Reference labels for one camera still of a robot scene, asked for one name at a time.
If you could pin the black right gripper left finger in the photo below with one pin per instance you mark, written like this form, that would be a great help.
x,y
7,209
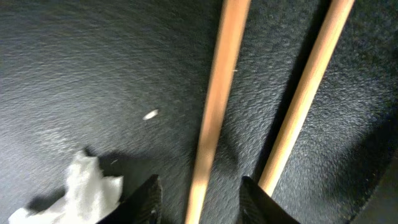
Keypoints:
x,y
144,206

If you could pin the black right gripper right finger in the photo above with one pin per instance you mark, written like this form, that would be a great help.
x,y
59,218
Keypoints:
x,y
256,207

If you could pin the wooden chopstick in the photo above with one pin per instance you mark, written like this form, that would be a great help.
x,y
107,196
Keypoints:
x,y
230,34
305,92

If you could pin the crumpled white paper napkin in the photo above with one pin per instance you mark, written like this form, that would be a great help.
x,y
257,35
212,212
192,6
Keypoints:
x,y
89,196

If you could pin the round black tray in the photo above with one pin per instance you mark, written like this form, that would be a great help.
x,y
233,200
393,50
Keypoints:
x,y
126,81

